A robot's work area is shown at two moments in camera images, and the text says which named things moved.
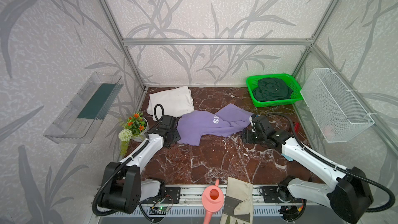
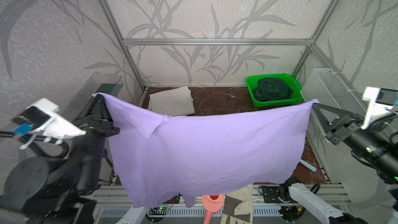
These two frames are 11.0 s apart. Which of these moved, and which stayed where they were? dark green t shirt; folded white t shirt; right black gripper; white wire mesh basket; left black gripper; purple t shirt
Moved: left black gripper; right black gripper; purple t shirt
Stayed: white wire mesh basket; dark green t shirt; folded white t shirt
